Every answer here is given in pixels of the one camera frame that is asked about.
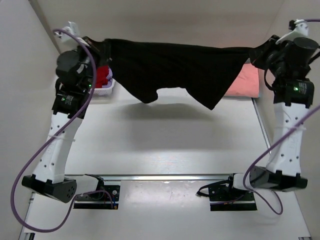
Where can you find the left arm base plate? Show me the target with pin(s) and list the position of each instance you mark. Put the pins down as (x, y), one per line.
(100, 200)

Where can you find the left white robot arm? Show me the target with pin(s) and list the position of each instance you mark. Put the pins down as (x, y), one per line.
(68, 111)

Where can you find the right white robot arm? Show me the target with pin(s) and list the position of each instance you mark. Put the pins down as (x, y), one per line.
(292, 101)

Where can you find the red t shirt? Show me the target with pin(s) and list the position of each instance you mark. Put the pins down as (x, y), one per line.
(103, 75)

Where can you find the aluminium table rail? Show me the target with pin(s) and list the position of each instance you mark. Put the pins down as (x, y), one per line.
(174, 138)

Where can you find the folded pink t shirt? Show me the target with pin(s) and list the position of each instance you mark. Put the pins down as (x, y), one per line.
(246, 83)

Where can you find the white plastic basket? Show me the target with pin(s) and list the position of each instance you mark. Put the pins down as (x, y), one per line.
(104, 92)

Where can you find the black t shirt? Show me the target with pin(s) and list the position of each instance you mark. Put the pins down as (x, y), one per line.
(143, 68)

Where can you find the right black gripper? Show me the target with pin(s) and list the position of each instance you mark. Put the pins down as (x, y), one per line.
(257, 55)

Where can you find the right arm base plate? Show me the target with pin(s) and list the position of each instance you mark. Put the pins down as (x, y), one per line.
(224, 198)

